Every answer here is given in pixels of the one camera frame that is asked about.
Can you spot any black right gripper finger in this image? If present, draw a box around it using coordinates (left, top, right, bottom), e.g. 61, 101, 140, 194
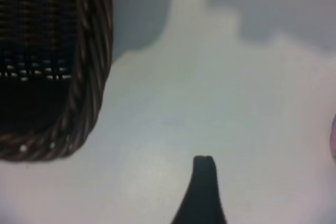
171, 155, 228, 224

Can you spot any pink peach with green mark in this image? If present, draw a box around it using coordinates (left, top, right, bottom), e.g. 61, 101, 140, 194
330, 113, 336, 163

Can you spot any dark brown wicker basket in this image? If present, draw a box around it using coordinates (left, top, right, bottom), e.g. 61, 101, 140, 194
0, 0, 114, 162

